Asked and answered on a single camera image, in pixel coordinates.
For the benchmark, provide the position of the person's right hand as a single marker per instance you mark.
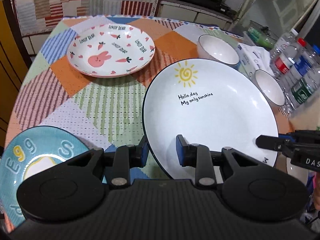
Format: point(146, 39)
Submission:
point(316, 191)

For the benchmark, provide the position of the white sun plate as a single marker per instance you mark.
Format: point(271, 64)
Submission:
point(208, 103)

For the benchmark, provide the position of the white tissue pack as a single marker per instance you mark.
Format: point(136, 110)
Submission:
point(254, 58)

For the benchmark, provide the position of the green label water bottle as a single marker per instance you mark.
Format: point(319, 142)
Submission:
point(304, 88)

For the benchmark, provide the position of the wooden chair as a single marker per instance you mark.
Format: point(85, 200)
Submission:
point(15, 63)

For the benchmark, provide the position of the green plastic cup stack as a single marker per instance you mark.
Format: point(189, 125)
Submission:
point(260, 39)

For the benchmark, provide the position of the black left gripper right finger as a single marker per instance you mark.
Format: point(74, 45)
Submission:
point(203, 160)

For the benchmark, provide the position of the pink rabbit carrot plate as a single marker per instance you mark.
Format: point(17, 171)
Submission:
point(110, 50)

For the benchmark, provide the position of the blue egg plate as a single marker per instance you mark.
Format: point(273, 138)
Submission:
point(30, 152)

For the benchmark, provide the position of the striped patchwork counter cloth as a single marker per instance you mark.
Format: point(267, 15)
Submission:
point(41, 16)

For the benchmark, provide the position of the patchwork checkered tablecloth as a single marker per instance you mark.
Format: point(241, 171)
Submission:
point(104, 112)

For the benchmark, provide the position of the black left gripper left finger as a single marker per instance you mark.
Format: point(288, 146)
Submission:
point(119, 162)

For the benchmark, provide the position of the blue label water bottle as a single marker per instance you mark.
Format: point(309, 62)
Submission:
point(306, 60)

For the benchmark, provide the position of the red label water bottle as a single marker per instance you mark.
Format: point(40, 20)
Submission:
point(283, 62)

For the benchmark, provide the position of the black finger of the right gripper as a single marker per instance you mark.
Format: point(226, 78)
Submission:
point(271, 143)

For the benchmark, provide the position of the white ribbed bowl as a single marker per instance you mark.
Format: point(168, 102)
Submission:
point(213, 48)
point(269, 87)

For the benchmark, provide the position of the clear label-less water bottle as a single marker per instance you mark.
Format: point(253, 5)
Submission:
point(282, 43)

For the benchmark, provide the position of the leaning metal board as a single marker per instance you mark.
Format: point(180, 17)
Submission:
point(278, 15)

